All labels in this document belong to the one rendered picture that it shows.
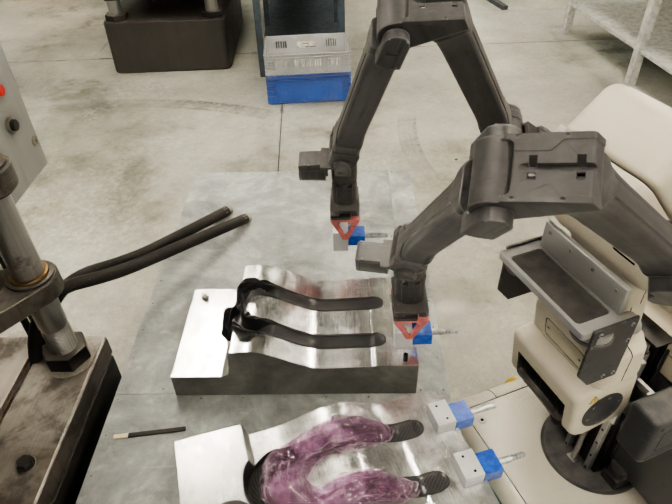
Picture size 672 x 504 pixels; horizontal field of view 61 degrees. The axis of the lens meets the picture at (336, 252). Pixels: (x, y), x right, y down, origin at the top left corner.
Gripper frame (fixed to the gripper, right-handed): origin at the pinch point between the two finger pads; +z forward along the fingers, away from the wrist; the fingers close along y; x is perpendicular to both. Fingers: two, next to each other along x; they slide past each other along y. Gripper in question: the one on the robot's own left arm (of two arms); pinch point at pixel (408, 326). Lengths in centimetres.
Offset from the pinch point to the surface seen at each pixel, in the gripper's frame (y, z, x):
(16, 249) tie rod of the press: -2, -22, -73
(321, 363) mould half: 5.7, 3.9, -17.7
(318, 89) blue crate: -307, 81, -34
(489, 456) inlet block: 25.5, 6.3, 12.0
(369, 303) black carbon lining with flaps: -11.2, 4.2, -7.5
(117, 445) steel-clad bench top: 19, 11, -57
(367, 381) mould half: 6.9, 8.5, -8.6
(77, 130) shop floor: -270, 86, -197
